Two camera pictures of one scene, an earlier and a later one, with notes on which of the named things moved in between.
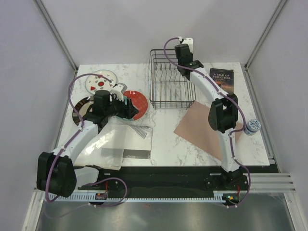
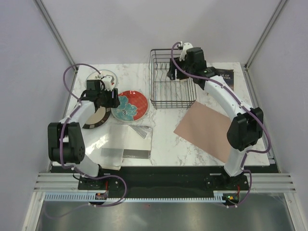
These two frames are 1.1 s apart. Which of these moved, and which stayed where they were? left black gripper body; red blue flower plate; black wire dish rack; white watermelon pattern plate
Moved: left black gripper body
Stayed: black wire dish rack; red blue flower plate; white watermelon pattern plate
